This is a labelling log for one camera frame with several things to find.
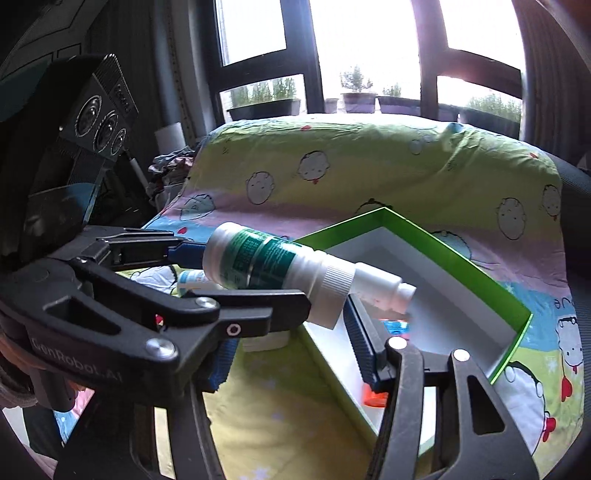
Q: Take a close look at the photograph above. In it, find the pink carton with orange bottle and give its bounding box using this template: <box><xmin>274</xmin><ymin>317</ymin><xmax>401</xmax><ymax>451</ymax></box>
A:
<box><xmin>362</xmin><ymin>318</ymin><xmax>411</xmax><ymax>408</ymax></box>

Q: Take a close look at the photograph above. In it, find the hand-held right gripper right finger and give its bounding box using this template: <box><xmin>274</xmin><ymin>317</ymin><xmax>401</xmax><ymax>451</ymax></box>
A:
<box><xmin>344</xmin><ymin>295</ymin><xmax>540</xmax><ymax>480</ymax></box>

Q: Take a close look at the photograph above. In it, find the grey curtain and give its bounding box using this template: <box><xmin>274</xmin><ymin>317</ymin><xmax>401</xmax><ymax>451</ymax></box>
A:
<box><xmin>519</xmin><ymin>0</ymin><xmax>591</xmax><ymax>171</ymax></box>
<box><xmin>154</xmin><ymin>0</ymin><xmax>218</xmax><ymax>139</ymax></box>

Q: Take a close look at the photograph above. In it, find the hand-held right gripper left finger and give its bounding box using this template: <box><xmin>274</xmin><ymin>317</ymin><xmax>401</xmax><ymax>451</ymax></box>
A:
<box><xmin>54</xmin><ymin>339</ymin><xmax>238</xmax><ymax>480</ymax></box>

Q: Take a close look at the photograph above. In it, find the white board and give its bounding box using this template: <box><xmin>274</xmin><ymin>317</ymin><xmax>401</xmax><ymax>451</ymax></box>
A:
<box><xmin>154</xmin><ymin>122</ymin><xmax>185</xmax><ymax>155</ymax></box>

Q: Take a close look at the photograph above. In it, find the grey sofa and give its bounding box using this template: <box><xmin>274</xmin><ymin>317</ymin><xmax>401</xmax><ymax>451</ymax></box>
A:
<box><xmin>551</xmin><ymin>154</ymin><xmax>591</xmax><ymax>324</ymax></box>

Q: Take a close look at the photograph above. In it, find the pile of clothes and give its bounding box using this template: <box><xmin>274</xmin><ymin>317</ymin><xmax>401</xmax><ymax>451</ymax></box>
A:
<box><xmin>148</xmin><ymin>148</ymin><xmax>199</xmax><ymax>208</ymax></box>

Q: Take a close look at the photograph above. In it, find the white plug-in device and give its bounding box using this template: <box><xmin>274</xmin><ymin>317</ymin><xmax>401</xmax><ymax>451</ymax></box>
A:
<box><xmin>240</xmin><ymin>325</ymin><xmax>289</xmax><ymax>352</ymax></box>

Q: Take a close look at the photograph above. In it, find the blue label white bottle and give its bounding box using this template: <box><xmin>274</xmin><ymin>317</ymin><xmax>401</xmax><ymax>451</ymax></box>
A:
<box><xmin>177</xmin><ymin>269</ymin><xmax>222</xmax><ymax>296</ymax></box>

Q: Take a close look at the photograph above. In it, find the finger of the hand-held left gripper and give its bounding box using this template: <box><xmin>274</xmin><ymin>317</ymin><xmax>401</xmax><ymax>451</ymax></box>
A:
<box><xmin>44</xmin><ymin>256</ymin><xmax>311</xmax><ymax>377</ymax></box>
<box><xmin>69</xmin><ymin>224</ymin><xmax>206</xmax><ymax>273</ymax></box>

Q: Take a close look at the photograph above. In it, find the dark planter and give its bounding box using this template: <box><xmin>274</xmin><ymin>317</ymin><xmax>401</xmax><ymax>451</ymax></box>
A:
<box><xmin>376</xmin><ymin>95</ymin><xmax>422</xmax><ymax>116</ymax></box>

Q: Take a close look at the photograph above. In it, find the black and white mop handle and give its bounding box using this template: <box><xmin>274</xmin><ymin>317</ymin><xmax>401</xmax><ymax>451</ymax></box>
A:
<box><xmin>129</xmin><ymin>157</ymin><xmax>151</xmax><ymax>195</ymax></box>

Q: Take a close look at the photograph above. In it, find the long planter with grass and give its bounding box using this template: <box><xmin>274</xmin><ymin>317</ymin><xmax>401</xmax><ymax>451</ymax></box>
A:
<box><xmin>462</xmin><ymin>95</ymin><xmax>520</xmax><ymax>139</ymax></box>
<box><xmin>226</xmin><ymin>78</ymin><xmax>302</xmax><ymax>122</ymax></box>

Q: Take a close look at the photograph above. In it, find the potted shrub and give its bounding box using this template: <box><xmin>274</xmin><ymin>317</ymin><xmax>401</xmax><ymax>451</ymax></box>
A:
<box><xmin>339</xmin><ymin>65</ymin><xmax>377</xmax><ymax>114</ymax></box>

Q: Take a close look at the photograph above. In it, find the green label white bottle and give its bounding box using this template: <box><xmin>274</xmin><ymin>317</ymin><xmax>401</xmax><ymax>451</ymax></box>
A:
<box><xmin>202</xmin><ymin>222</ymin><xmax>417</xmax><ymax>330</ymax></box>

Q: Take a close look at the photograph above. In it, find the cartoon printed blanket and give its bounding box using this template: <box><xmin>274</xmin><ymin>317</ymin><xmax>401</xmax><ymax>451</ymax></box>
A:
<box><xmin>53</xmin><ymin>113</ymin><xmax>583</xmax><ymax>480</ymax></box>

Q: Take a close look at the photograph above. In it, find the green cardboard box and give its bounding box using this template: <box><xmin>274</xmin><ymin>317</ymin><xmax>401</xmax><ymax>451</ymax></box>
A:
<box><xmin>293</xmin><ymin>206</ymin><xmax>534</xmax><ymax>444</ymax></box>

